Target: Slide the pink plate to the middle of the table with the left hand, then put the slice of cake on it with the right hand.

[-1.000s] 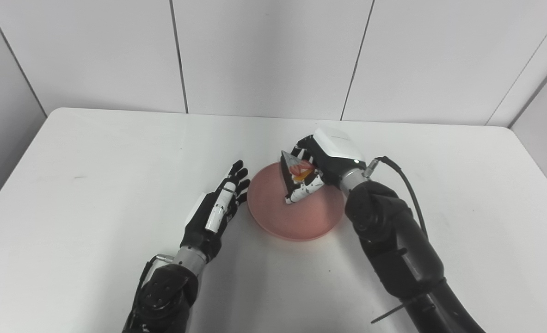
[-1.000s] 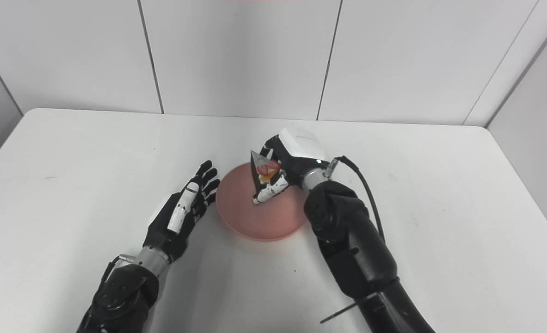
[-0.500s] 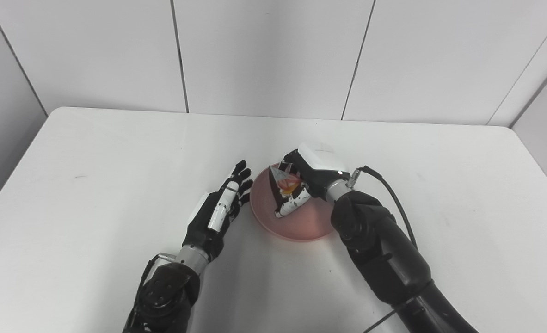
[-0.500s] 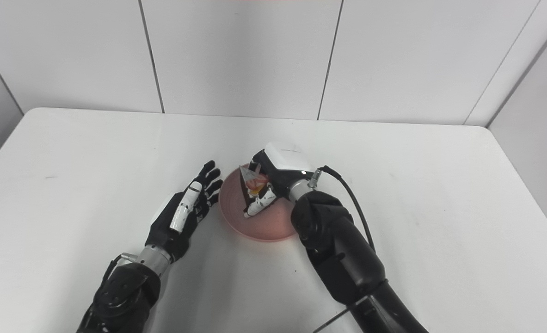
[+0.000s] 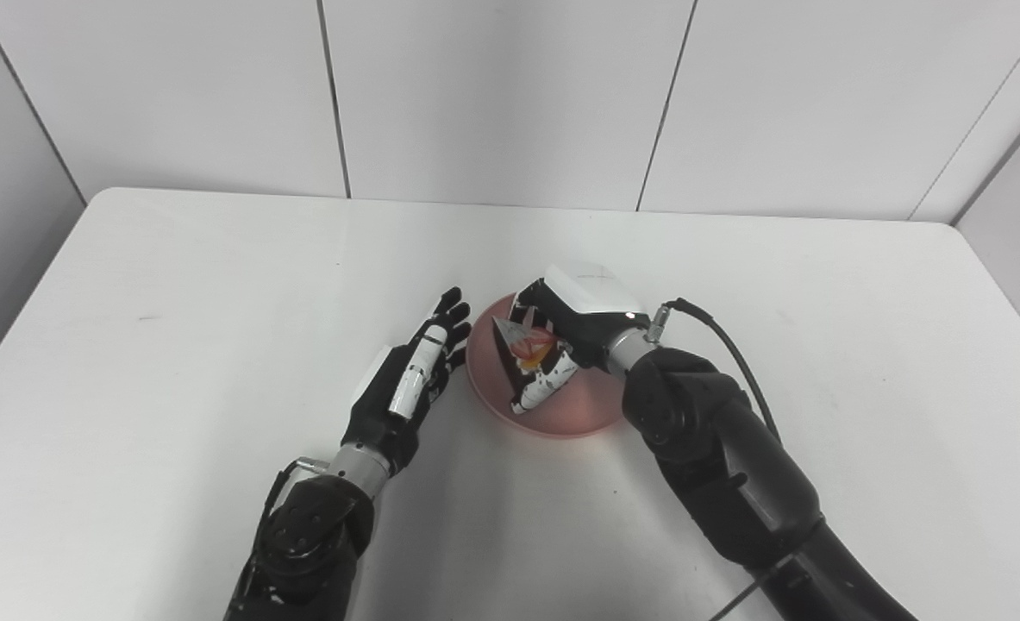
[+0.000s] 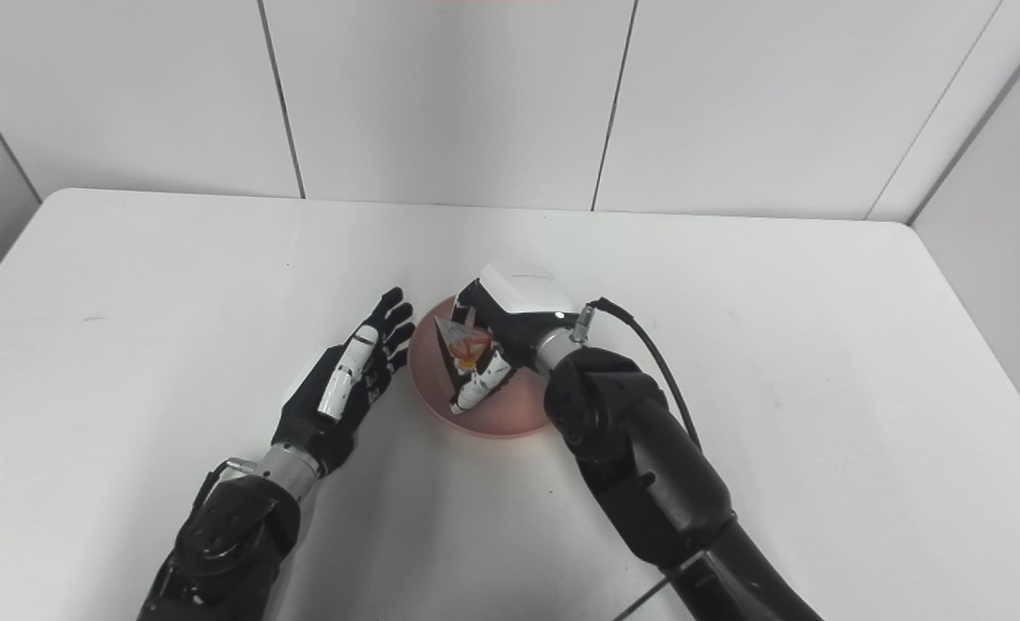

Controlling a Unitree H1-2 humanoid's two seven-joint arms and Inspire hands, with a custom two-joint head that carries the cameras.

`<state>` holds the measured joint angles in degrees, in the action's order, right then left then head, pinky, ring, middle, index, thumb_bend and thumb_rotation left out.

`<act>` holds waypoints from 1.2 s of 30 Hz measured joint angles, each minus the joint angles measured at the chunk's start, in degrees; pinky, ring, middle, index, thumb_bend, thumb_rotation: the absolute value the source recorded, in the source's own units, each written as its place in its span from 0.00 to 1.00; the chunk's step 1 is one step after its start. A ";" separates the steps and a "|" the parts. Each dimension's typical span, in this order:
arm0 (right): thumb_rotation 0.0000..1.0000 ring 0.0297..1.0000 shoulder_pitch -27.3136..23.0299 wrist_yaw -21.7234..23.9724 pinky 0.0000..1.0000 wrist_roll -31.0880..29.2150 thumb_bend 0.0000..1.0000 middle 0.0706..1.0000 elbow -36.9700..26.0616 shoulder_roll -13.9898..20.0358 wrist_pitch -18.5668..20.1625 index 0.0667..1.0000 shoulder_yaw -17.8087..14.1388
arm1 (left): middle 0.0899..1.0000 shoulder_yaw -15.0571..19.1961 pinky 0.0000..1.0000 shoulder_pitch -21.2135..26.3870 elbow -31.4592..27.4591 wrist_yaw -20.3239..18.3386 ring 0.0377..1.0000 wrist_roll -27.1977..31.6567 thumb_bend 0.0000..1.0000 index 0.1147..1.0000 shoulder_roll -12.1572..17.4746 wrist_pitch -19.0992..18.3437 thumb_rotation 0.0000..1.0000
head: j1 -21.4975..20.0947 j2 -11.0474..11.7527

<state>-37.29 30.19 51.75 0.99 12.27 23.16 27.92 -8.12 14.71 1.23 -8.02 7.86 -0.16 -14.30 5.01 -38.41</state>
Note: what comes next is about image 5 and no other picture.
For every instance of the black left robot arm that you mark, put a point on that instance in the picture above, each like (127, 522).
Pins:
(311, 543)

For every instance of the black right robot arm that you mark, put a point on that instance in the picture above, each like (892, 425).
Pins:
(734, 483)

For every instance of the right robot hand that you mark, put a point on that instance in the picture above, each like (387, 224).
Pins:
(578, 319)

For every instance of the pink plate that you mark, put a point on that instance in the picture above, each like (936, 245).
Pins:
(544, 405)

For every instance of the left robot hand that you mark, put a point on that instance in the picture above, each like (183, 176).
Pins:
(406, 388)

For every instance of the chocolate cake slice with fruit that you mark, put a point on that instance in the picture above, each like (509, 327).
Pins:
(520, 349)

